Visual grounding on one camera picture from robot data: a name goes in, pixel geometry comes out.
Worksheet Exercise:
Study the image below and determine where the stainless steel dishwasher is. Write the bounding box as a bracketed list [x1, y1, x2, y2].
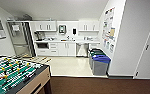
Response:
[75, 42, 89, 58]

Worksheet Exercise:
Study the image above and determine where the white two-door sink cabinet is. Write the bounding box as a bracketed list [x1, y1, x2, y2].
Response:
[57, 41, 76, 57]

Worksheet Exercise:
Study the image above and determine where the grey bin with black lid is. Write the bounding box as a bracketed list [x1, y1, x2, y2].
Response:
[88, 48, 104, 64]

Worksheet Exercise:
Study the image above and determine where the white drawer cabinet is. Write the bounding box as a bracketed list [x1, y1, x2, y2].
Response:
[48, 42, 59, 56]
[87, 42, 101, 51]

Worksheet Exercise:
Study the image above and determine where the grey bin with blue lid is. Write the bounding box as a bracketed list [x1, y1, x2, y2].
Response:
[92, 54, 112, 76]

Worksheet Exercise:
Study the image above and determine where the black built-in microwave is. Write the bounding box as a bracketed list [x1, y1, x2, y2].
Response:
[36, 42, 49, 50]

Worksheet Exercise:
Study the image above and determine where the stainless steel refrigerator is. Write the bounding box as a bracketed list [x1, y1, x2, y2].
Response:
[6, 20, 35, 58]

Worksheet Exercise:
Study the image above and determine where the white paper sheet on refrigerator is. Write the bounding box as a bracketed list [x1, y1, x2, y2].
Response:
[11, 24, 21, 33]

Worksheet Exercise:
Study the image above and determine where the foosball table with green field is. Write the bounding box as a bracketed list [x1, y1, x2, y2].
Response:
[0, 54, 53, 94]

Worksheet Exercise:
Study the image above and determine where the white door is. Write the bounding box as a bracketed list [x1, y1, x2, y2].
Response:
[134, 13, 150, 80]

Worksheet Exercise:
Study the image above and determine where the white wall cabinet, bottle atop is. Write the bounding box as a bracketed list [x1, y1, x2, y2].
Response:
[34, 20, 58, 33]

